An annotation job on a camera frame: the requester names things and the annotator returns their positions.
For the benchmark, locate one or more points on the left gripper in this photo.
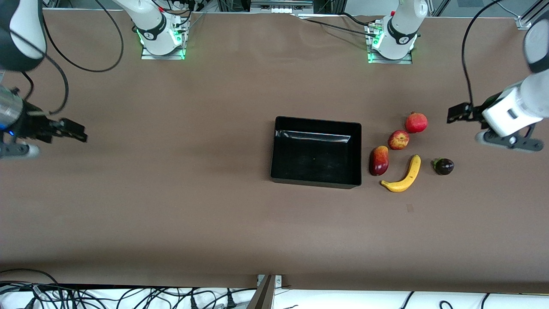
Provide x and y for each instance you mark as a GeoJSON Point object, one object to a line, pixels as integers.
{"type": "Point", "coordinates": [475, 112]}

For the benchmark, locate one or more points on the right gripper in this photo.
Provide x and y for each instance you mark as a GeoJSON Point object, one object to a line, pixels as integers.
{"type": "Point", "coordinates": [35, 127]}

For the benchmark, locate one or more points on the red yellow apple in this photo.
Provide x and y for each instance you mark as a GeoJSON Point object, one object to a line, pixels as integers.
{"type": "Point", "coordinates": [399, 140]}

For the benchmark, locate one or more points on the yellow banana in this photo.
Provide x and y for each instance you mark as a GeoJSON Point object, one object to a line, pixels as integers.
{"type": "Point", "coordinates": [412, 171]}

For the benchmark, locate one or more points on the black plastic box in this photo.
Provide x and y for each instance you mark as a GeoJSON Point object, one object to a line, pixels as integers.
{"type": "Point", "coordinates": [315, 159]}

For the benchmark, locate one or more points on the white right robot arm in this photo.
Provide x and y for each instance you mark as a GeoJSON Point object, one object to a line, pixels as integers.
{"type": "Point", "coordinates": [150, 19]}

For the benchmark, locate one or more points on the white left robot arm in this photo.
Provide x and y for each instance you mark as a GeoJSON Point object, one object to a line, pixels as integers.
{"type": "Point", "coordinates": [403, 21]}

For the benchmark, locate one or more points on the red pomegranate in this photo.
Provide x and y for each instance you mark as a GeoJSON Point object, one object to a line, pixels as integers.
{"type": "Point", "coordinates": [416, 123]}

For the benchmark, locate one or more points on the small dark purple eggplant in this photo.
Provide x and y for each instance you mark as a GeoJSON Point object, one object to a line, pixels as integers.
{"type": "Point", "coordinates": [444, 166]}

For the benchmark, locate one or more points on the red yellow mango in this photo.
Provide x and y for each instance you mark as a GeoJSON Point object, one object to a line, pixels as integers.
{"type": "Point", "coordinates": [379, 161]}

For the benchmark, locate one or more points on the white power strip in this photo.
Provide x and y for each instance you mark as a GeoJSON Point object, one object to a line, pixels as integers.
{"type": "Point", "coordinates": [281, 8]}

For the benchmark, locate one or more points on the aluminium table leg profile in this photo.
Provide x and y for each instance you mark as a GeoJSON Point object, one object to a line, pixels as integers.
{"type": "Point", "coordinates": [263, 298]}

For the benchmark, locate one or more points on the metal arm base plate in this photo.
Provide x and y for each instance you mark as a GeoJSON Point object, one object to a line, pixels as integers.
{"type": "Point", "coordinates": [148, 56]}
{"type": "Point", "coordinates": [403, 61]}

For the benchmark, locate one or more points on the aluminium corner frame profile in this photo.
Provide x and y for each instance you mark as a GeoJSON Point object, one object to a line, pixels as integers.
{"type": "Point", "coordinates": [525, 21]}

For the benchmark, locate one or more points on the small metal bracket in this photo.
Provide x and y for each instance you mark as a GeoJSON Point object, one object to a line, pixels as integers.
{"type": "Point", "coordinates": [279, 281]}

